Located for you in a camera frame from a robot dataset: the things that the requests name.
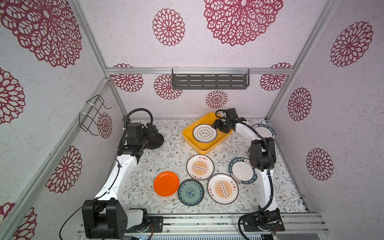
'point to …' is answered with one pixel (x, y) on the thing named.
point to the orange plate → (166, 184)
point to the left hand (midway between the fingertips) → (151, 132)
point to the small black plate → (155, 141)
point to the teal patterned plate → (190, 192)
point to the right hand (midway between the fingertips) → (215, 124)
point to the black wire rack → (88, 120)
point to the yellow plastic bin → (204, 148)
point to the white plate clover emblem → (204, 133)
